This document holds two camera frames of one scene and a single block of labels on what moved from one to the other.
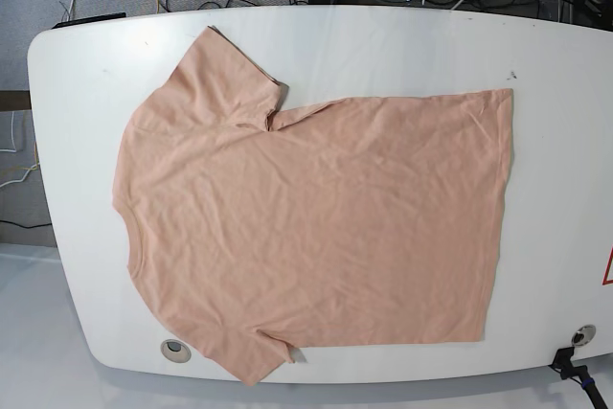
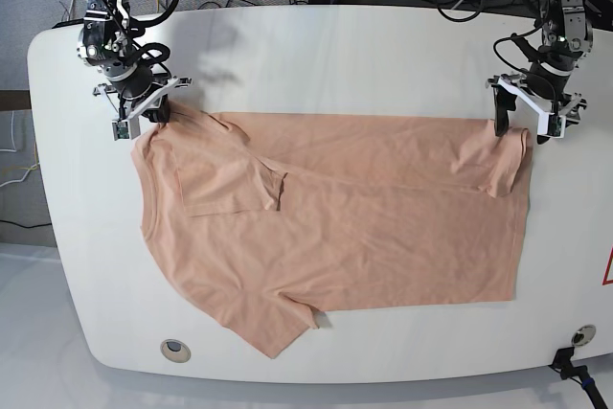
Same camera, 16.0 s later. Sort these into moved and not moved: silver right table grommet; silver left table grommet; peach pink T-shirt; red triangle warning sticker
Moved: peach pink T-shirt
Not moved: red triangle warning sticker; silver left table grommet; silver right table grommet
